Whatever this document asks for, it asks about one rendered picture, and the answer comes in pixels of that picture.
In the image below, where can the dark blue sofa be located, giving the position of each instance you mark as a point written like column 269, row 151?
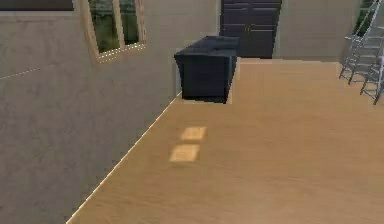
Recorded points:
column 206, row 68

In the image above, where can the dark double room door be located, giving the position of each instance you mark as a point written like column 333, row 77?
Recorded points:
column 250, row 28

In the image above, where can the wood framed window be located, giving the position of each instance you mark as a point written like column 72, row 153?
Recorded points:
column 115, row 25

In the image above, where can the grey metal ladder shelf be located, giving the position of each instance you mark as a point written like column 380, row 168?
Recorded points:
column 365, row 56

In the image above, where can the dark framed wall picture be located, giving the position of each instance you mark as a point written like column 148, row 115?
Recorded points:
column 35, row 4

